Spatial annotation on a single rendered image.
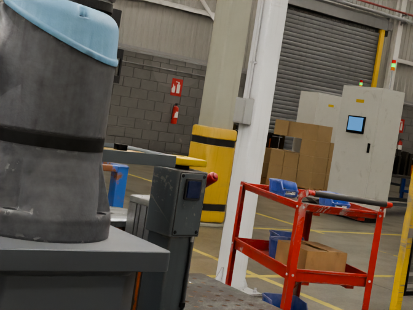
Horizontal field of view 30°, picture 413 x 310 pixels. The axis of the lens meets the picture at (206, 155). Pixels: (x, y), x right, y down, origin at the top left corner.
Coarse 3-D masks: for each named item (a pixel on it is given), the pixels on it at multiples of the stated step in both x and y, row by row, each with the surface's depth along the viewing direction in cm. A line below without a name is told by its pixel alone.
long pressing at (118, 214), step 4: (112, 208) 172; (116, 208) 173; (120, 208) 174; (112, 212) 165; (116, 212) 166; (120, 212) 167; (124, 212) 168; (112, 216) 160; (116, 216) 161; (120, 216) 162; (124, 216) 163; (112, 220) 154; (116, 220) 154; (120, 220) 155; (124, 220) 156; (112, 224) 154; (116, 224) 154; (120, 224) 155; (124, 224) 156
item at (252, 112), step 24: (264, 0) 544; (264, 24) 541; (264, 48) 540; (264, 72) 542; (264, 96) 545; (240, 120) 541; (264, 120) 548; (240, 144) 551; (264, 144) 551; (240, 168) 548; (240, 264) 553; (240, 288) 556
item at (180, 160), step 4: (176, 156) 130; (180, 156) 132; (184, 156) 134; (176, 160) 128; (180, 160) 128; (184, 160) 128; (188, 160) 128; (192, 160) 129; (196, 160) 130; (200, 160) 131; (204, 160) 132; (176, 164) 131; (180, 164) 128; (184, 164) 128; (188, 164) 128; (192, 164) 129; (196, 164) 130; (200, 164) 130; (204, 164) 131; (176, 168) 131; (180, 168) 130; (184, 168) 130; (188, 168) 131
